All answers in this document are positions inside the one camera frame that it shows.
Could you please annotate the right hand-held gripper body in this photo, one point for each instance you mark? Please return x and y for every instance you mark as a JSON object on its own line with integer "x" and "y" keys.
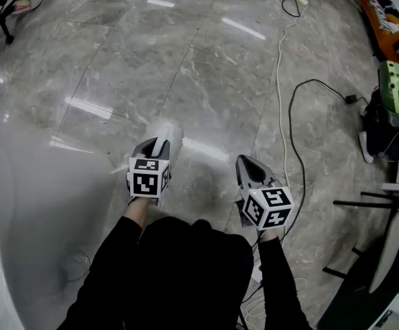
{"x": 268, "y": 208}

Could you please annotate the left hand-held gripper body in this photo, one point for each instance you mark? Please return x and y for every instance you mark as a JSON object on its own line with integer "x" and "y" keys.
{"x": 146, "y": 184}

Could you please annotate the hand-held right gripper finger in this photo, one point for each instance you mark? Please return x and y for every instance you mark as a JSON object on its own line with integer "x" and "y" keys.
{"x": 241, "y": 174}
{"x": 267, "y": 179}

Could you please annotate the white bathtub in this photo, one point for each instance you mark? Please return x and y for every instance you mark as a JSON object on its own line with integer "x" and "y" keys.
{"x": 41, "y": 218}

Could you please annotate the person's left forearm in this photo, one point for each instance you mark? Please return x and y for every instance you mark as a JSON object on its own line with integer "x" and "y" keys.
{"x": 106, "y": 263}

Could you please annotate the person's right forearm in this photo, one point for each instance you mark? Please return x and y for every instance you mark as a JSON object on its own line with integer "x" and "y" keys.
{"x": 278, "y": 273}

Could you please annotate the person's black clothed body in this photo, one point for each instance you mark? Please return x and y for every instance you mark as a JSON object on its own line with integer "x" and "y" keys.
{"x": 192, "y": 273}

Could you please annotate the orange sofa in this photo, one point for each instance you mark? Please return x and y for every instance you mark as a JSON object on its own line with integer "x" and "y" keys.
{"x": 382, "y": 19}

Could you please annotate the black metal frame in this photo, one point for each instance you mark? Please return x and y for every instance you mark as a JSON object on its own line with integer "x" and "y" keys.
{"x": 364, "y": 205}

